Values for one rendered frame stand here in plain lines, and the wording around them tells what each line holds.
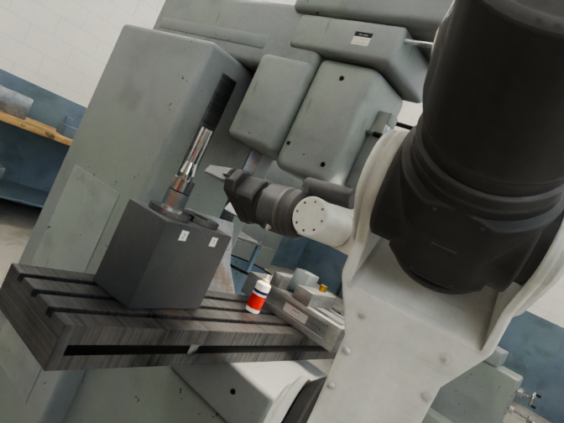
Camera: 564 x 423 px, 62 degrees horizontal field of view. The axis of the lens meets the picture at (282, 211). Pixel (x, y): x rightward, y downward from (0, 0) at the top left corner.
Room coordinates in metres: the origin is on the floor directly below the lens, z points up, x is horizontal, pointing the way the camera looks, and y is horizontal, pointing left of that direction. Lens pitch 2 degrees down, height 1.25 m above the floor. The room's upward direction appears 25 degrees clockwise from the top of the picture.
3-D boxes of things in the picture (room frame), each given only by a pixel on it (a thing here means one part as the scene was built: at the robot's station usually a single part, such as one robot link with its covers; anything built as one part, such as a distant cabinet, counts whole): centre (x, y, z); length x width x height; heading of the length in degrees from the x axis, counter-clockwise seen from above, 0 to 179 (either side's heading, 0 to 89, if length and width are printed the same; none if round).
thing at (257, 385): (1.27, -0.06, 0.79); 0.50 x 0.35 x 0.12; 52
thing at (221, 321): (1.27, -0.06, 0.89); 1.24 x 0.23 x 0.08; 142
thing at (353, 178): (1.20, -0.14, 1.45); 0.04 x 0.04 x 0.21; 52
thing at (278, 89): (1.39, 0.10, 1.47); 0.24 x 0.19 x 0.26; 142
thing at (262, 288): (1.26, -0.04, 0.98); 0.04 x 0.04 x 0.11
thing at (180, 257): (1.00, 0.19, 1.03); 0.22 x 0.12 x 0.20; 150
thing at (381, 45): (1.30, -0.02, 1.68); 0.34 x 0.24 x 0.10; 52
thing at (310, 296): (1.36, -0.19, 1.02); 0.15 x 0.06 x 0.04; 145
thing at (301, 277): (1.39, -0.15, 1.04); 0.06 x 0.05 x 0.06; 145
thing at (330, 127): (1.27, -0.05, 1.47); 0.21 x 0.19 x 0.32; 142
